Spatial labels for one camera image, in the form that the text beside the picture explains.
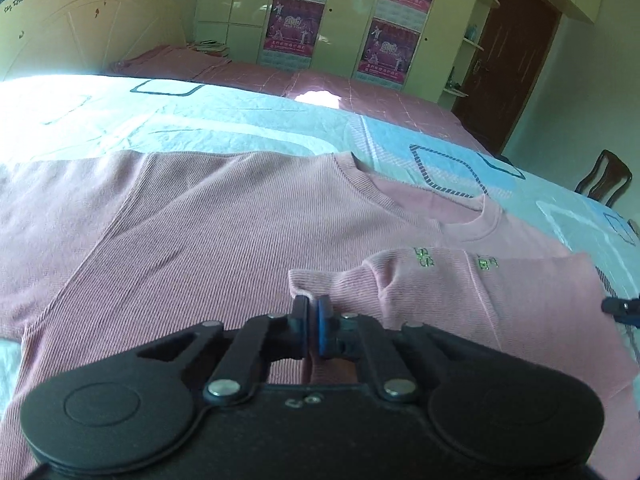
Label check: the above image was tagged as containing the dark wooden chair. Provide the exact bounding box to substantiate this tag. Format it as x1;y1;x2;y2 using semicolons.
575;150;632;208

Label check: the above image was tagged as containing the cream rounded headboard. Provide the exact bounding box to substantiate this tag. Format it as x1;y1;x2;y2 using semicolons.
1;0;186;80

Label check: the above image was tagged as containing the cream corner shelf unit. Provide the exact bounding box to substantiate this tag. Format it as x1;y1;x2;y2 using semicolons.
438;0;500;110

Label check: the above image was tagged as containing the lower left pink poster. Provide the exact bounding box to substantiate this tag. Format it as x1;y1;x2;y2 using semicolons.
258;0;324;72

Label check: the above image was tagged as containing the light blue patterned bedsheet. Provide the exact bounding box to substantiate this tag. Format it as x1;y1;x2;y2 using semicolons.
1;75;639;299

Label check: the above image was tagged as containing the pink knit sweater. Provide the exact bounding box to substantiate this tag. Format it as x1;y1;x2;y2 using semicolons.
1;152;639;479

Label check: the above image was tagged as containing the pink plaid quilt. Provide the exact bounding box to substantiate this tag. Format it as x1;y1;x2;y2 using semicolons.
106;46;488;154

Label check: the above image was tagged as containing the cream glossy wardrobe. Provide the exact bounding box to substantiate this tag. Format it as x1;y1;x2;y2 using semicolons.
194;0;475;102

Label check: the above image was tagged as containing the dark brown wooden door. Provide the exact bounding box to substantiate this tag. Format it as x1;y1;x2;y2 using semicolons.
452;0;561;155

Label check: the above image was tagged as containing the lower right pink poster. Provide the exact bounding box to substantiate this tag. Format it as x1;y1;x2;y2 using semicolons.
354;18;420;90

